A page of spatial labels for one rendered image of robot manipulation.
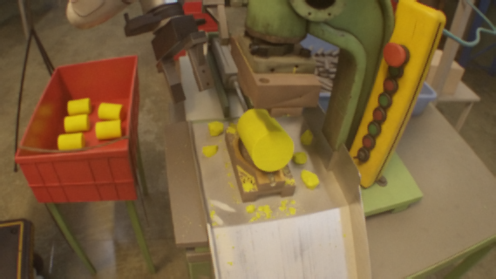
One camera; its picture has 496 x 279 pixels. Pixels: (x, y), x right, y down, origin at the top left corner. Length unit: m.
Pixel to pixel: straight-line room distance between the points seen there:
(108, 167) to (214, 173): 0.44
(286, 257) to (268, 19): 0.37
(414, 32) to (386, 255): 0.41
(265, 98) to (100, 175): 0.68
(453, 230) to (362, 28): 0.50
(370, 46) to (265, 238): 0.36
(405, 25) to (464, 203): 0.51
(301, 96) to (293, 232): 0.23
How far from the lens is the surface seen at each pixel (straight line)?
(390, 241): 0.67
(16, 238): 1.55
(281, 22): 0.44
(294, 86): 0.44
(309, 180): 0.61
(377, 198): 0.66
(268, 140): 0.52
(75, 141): 1.26
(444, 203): 0.83
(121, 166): 0.97
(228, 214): 0.56
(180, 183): 0.60
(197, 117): 0.74
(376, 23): 0.54
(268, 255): 0.55
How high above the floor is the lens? 1.45
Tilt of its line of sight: 41 degrees down
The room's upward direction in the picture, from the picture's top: 5 degrees clockwise
